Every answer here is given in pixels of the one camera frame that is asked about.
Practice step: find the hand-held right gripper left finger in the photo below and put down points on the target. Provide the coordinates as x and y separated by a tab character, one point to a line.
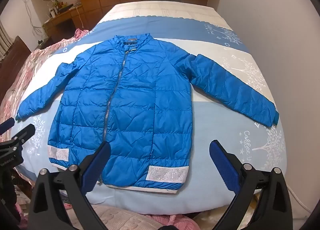
98	167

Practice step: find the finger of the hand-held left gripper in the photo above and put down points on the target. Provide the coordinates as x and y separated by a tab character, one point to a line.
7	125
23	133

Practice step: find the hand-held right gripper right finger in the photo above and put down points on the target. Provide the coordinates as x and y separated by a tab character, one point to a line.
222	167

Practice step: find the blue puffer jacket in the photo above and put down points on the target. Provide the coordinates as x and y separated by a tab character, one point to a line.
140	95

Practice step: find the beige quilt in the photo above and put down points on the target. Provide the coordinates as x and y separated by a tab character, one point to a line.
120	217

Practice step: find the dark wooden headboard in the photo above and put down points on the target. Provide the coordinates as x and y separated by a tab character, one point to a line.
12	62

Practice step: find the pink floral blanket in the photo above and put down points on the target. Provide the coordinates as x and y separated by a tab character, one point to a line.
30	65

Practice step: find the pink cloth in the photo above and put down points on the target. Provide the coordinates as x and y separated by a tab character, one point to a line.
175	222

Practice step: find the grey curtain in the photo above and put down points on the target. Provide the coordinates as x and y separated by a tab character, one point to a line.
3	40

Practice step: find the wooden desk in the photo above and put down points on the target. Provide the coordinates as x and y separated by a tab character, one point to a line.
62	20

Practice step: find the bed with blue white sheet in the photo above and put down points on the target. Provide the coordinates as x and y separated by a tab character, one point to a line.
175	27

